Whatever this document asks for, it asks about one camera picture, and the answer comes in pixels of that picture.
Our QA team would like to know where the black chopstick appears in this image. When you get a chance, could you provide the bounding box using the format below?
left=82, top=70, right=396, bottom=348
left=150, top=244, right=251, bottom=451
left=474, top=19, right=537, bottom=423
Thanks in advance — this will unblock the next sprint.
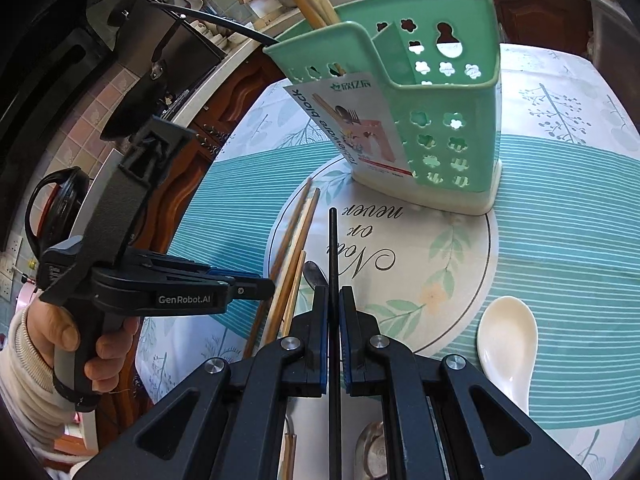
left=328, top=208, right=342, bottom=480

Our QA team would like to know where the white ceramic spoon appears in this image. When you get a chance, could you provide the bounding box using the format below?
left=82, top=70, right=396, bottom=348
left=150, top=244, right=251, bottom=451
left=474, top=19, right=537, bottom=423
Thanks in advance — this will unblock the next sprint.
left=476, top=296, right=538, bottom=415

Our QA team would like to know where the cream sleeve forearm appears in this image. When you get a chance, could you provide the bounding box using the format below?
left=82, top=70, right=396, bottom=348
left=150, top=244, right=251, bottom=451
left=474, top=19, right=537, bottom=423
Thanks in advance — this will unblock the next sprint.
left=1, top=306, right=80, bottom=464

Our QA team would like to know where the person's left hand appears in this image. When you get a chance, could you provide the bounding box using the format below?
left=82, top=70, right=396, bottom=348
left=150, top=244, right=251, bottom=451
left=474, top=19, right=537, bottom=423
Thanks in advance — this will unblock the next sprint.
left=25, top=296, right=142, bottom=394

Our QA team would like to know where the dark brown wooden chopstick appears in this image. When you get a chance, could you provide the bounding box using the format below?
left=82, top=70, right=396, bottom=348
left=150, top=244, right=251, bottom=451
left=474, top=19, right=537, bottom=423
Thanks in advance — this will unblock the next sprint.
left=243, top=178, right=311, bottom=359

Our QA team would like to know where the floral teal tablecloth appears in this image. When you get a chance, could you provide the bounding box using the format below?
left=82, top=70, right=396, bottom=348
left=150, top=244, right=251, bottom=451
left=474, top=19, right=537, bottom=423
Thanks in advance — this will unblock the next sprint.
left=170, top=44, right=639, bottom=479

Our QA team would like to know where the light bamboo chopstick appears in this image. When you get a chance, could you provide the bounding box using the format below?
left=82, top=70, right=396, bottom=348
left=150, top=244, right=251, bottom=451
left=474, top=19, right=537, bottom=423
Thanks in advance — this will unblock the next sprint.
left=279, top=250, right=306, bottom=337

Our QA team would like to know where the metal spoon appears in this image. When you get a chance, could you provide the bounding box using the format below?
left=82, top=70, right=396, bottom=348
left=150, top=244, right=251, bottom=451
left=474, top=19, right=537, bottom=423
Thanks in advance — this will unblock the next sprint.
left=303, top=260, right=328, bottom=290

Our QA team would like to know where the black kettle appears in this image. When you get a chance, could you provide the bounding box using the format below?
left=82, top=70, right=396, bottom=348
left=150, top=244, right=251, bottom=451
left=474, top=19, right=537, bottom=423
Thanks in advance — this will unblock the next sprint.
left=25, top=166, right=90, bottom=260

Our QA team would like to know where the green tableware holder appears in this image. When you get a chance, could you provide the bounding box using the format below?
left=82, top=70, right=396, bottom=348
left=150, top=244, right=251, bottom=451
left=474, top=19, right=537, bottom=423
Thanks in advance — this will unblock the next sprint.
left=266, top=0, right=502, bottom=216

